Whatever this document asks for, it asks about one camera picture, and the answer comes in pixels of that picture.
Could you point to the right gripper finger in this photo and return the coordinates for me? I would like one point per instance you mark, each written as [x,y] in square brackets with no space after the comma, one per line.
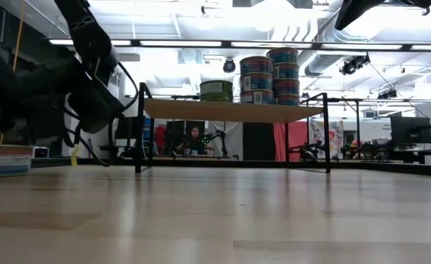
[354,9]

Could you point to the green label seafood can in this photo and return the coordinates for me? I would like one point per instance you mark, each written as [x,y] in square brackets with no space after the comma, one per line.
[216,91]

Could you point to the background black robot arm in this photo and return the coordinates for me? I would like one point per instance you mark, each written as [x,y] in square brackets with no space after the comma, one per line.
[303,152]

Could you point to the background robot arm green light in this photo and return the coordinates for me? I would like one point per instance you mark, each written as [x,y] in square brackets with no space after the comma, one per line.
[215,136]

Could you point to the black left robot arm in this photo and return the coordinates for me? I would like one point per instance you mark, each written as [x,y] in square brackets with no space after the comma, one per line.
[87,33]

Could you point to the wooden shelf black legs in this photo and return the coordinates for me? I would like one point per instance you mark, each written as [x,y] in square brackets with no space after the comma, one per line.
[237,111]

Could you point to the black computer monitor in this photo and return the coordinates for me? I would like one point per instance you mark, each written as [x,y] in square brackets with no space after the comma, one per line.
[127,128]
[409,130]

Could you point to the black ceiling spotlight cluster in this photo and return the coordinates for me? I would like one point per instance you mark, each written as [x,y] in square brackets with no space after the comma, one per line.
[387,94]
[353,65]

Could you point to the white box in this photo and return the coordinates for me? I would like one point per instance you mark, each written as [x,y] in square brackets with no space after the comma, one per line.
[41,152]

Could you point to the person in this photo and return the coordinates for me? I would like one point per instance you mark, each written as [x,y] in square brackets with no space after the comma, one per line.
[193,143]

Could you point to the colourful poster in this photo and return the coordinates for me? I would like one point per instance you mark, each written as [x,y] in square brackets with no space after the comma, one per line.
[336,132]

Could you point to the round black ceiling spotlight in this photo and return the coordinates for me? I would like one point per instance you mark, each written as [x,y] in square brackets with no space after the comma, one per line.
[229,66]

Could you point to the red curtain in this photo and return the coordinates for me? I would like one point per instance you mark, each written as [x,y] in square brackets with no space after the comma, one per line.
[300,141]

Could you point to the white cloth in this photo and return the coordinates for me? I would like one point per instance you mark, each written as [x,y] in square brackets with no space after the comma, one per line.
[234,128]

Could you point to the cluttered background desk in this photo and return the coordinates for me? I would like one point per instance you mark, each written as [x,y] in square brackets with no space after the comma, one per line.
[402,152]

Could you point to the black panel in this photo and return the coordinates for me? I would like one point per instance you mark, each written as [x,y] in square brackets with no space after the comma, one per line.
[258,141]

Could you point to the silver ventilation duct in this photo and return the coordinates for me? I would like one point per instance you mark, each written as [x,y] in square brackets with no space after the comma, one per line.
[322,64]

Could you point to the long ceiling light rail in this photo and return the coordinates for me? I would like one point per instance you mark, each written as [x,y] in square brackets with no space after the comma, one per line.
[182,43]

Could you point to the background black rig frame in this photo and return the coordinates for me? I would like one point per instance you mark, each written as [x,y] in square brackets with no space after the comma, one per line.
[358,124]

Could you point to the black table frame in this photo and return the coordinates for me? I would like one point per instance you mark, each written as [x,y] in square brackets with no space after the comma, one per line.
[237,163]

